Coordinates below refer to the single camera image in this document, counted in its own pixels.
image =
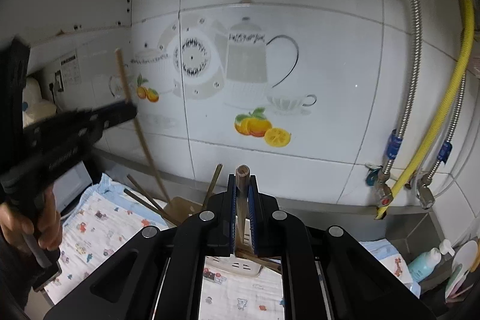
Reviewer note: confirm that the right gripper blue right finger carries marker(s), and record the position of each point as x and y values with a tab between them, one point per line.
251	199

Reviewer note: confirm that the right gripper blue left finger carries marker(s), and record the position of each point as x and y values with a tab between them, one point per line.
232	192

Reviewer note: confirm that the wooden chopstick two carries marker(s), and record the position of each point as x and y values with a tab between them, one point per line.
242	181

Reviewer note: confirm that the wooden chopstick six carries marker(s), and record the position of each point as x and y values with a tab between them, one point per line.
212	186

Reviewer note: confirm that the wooden chopstick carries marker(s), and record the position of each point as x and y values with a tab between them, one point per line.
268	263

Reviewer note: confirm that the wooden chopstick four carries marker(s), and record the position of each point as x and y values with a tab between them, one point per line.
153	208

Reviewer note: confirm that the person left hand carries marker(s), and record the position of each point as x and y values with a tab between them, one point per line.
14	225

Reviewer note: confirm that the white microwave oven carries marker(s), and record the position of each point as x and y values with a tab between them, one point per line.
69	187

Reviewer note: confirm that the beige plastic utensil holder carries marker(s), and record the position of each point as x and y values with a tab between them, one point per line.
218	238

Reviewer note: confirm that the cartoon print white cloth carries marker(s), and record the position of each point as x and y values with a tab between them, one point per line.
119	266

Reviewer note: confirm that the black smartphone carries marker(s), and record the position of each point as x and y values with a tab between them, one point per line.
46	276

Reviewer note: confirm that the steel angle valve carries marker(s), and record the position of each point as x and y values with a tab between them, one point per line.
423	191

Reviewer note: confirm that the teal soap pump bottle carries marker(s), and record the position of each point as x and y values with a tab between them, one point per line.
424	264

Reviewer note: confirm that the red handle water valve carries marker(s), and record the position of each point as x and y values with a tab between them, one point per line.
377	180

